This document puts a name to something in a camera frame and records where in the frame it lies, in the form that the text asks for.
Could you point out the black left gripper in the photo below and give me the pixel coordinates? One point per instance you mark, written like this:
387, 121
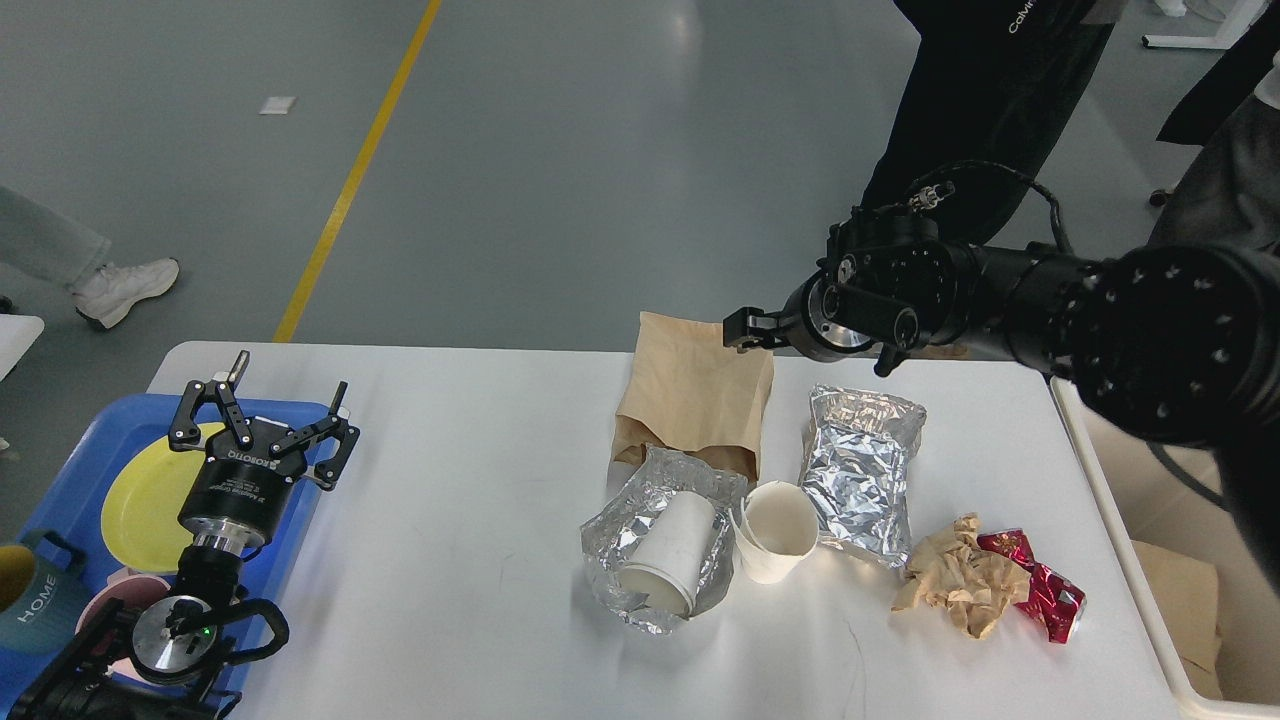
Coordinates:
240, 485

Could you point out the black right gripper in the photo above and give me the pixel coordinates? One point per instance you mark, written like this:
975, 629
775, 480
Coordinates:
801, 325

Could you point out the brown paper bag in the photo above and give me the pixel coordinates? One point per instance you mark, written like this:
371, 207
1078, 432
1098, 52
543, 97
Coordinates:
1186, 593
689, 393

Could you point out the yellow plastic plate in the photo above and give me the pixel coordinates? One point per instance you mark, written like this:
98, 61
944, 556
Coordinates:
155, 483

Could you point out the pink mug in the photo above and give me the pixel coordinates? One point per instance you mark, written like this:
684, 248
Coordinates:
138, 591

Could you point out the teal green mug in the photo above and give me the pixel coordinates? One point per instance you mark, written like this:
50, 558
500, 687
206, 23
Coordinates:
41, 603

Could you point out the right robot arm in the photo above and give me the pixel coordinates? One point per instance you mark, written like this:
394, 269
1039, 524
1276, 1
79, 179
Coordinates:
1173, 344

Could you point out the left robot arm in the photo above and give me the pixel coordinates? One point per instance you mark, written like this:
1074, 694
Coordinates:
182, 642

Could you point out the pale green plate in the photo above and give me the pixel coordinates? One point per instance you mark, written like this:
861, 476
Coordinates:
117, 531

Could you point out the silver foil bag right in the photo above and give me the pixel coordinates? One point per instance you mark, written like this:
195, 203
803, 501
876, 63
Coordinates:
857, 450

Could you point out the white paper cup upright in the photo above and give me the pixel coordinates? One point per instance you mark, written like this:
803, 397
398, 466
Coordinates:
776, 528

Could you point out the white paper cup lying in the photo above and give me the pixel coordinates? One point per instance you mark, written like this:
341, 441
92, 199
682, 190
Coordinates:
666, 564

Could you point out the white side table corner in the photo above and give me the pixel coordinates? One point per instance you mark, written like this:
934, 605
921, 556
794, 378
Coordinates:
18, 333

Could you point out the person with white sneaker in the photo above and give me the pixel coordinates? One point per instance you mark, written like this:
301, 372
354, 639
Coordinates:
44, 244

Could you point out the crumpled brown paper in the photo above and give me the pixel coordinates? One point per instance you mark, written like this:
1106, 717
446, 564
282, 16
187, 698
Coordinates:
950, 571

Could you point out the person in black clothes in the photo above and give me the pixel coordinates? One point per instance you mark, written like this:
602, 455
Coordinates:
992, 87

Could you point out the red wrapper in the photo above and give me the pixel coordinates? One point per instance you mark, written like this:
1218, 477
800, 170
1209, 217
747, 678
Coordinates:
1054, 601

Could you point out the cream plastic bin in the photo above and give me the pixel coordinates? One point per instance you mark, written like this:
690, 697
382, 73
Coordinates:
1141, 500

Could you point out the person in grey trousers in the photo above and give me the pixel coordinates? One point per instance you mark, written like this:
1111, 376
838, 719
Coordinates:
1230, 192

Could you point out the white furniture base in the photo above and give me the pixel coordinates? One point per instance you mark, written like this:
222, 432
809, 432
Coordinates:
1199, 25

